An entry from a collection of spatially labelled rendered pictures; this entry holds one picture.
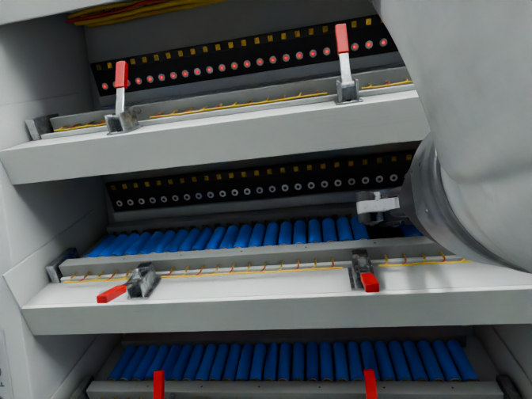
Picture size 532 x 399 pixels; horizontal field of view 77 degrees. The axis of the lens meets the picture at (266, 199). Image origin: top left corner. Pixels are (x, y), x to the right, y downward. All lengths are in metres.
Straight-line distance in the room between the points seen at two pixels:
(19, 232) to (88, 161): 0.14
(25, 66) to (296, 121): 0.40
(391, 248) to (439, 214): 0.25
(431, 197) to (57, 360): 0.54
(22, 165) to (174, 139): 0.20
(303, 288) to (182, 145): 0.21
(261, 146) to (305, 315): 0.19
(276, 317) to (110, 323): 0.21
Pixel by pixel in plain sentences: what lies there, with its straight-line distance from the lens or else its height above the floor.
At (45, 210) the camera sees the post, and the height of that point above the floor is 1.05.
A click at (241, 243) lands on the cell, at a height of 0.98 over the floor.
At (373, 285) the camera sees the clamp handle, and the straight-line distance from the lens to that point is 0.32.
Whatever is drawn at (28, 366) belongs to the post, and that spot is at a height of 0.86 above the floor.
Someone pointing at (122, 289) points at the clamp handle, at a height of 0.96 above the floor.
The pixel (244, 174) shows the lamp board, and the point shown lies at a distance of 0.52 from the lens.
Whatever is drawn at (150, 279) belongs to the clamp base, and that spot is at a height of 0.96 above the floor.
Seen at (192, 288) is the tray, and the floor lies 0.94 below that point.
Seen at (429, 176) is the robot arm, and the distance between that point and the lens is 0.18.
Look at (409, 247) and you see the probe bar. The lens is 0.42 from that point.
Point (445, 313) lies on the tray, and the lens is 0.41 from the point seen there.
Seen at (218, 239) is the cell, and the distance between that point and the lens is 0.49.
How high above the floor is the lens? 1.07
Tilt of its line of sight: 3 degrees down
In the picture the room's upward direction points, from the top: 6 degrees counter-clockwise
